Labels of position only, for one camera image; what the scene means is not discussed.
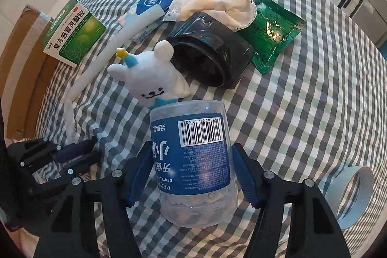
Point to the blue tissue pack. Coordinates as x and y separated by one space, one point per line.
142 18

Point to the brown cardboard box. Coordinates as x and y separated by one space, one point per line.
26 72

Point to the grey mini fridge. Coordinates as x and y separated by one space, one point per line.
370 16

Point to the checkered tablecloth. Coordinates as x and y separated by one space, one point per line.
322 107

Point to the white plush bear toy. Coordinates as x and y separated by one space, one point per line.
150 77

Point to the green foil packet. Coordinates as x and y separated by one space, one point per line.
272 30

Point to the green 999 medicine box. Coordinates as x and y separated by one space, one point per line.
72 34

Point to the white tube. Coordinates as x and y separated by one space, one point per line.
73 92

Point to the grey tape roll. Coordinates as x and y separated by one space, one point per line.
349 194

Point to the clear jar blue label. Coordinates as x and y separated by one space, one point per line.
193 162

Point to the cream cloth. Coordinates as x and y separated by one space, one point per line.
234 14

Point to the black round jar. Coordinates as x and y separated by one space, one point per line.
211 52

